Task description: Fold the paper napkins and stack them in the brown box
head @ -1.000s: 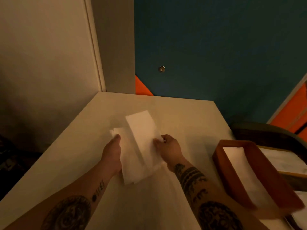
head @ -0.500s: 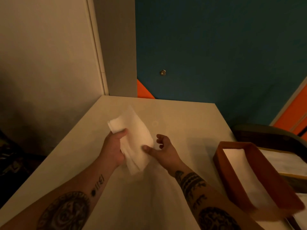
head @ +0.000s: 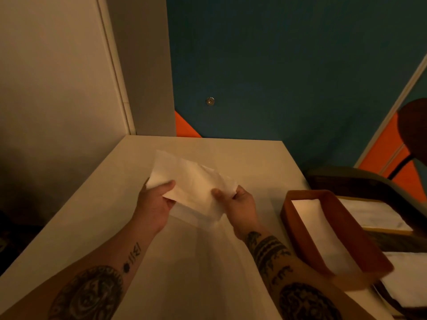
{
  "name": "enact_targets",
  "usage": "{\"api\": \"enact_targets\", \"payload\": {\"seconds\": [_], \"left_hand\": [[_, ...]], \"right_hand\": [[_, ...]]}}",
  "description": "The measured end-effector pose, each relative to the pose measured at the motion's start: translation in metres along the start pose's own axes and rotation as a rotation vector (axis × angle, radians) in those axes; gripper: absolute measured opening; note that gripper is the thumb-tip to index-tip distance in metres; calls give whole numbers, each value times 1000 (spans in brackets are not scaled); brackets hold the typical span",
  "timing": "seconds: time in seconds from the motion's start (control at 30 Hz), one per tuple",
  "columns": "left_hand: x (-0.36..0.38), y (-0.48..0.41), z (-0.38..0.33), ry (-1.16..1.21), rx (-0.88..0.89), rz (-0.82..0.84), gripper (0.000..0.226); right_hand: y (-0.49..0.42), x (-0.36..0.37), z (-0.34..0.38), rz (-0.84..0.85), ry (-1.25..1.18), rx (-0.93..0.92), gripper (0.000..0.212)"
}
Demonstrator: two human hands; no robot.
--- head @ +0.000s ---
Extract person's left hand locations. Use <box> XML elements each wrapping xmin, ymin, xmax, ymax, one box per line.
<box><xmin>132</xmin><ymin>178</ymin><xmax>177</xmax><ymax>236</ymax></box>

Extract person's right hand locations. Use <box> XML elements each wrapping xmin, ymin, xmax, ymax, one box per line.
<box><xmin>211</xmin><ymin>185</ymin><xmax>261</xmax><ymax>241</ymax></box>

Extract white paper napkin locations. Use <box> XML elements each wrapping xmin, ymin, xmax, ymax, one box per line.
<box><xmin>146</xmin><ymin>150</ymin><xmax>239</xmax><ymax>230</ymax></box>

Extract person's left forearm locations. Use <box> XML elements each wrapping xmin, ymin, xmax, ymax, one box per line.
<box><xmin>0</xmin><ymin>219</ymin><xmax>157</xmax><ymax>320</ymax></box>

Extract person's right forearm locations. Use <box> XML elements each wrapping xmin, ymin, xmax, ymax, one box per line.
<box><xmin>238</xmin><ymin>224</ymin><xmax>377</xmax><ymax>320</ymax></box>

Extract stack of white napkins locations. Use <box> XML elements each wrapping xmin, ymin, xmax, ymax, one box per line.
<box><xmin>291</xmin><ymin>198</ymin><xmax>354</xmax><ymax>277</ymax></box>

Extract brown rectangular tray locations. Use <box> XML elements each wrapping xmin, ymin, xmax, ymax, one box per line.
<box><xmin>280</xmin><ymin>190</ymin><xmax>395</xmax><ymax>292</ymax></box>

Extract white folded cloth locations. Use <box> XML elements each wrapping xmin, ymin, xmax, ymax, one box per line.
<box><xmin>338</xmin><ymin>197</ymin><xmax>413</xmax><ymax>234</ymax></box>

